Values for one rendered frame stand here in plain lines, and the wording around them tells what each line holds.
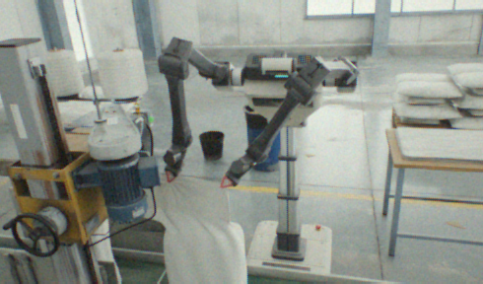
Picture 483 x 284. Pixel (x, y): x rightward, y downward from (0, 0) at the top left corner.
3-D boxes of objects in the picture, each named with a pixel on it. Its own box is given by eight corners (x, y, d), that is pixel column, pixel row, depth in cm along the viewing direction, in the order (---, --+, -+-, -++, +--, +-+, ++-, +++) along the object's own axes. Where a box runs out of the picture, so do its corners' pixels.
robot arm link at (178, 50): (191, 35, 141) (167, 30, 144) (179, 72, 141) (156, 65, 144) (227, 67, 185) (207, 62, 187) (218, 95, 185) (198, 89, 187)
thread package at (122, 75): (156, 90, 155) (149, 45, 148) (136, 103, 140) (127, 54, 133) (117, 89, 159) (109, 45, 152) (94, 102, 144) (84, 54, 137)
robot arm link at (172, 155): (193, 134, 173) (176, 128, 175) (180, 143, 163) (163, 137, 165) (190, 158, 178) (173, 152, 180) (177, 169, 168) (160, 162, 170)
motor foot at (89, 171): (116, 177, 150) (112, 158, 147) (99, 194, 140) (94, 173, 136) (95, 177, 153) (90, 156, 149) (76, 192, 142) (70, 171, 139)
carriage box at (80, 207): (128, 198, 176) (116, 133, 163) (84, 247, 146) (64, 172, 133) (80, 194, 182) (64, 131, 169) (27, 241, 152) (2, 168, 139)
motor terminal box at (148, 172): (163, 179, 156) (159, 153, 151) (163, 192, 147) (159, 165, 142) (141, 182, 155) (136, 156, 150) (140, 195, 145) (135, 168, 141)
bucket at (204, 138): (229, 151, 461) (228, 131, 451) (222, 163, 435) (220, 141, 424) (205, 150, 468) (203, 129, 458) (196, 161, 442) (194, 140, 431)
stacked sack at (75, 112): (122, 107, 477) (120, 96, 471) (91, 127, 419) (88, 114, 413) (92, 106, 487) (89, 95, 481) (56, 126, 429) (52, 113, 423)
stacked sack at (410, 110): (452, 109, 474) (453, 99, 469) (461, 122, 436) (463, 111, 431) (392, 108, 489) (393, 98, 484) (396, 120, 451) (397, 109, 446)
